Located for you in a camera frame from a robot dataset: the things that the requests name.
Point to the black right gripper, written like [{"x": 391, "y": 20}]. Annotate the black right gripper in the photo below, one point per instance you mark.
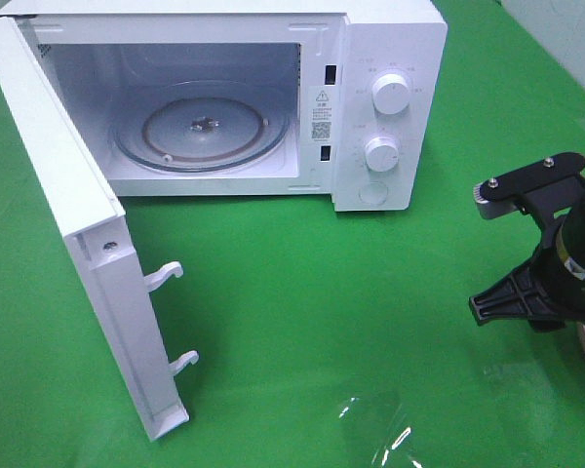
[{"x": 550, "y": 295}]

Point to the round door release button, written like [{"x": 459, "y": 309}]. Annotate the round door release button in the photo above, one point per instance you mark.
[{"x": 374, "y": 193}]

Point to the white microwave door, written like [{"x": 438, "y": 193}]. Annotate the white microwave door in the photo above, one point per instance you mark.
[{"x": 92, "y": 224}]

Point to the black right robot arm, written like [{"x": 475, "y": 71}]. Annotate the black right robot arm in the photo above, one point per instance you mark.
[{"x": 548, "y": 289}]

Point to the upper white power knob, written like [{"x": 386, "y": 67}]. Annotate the upper white power knob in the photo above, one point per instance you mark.
[{"x": 391, "y": 92}]

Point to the white microwave oven body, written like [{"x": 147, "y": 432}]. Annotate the white microwave oven body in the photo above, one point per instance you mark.
[{"x": 324, "y": 55}]

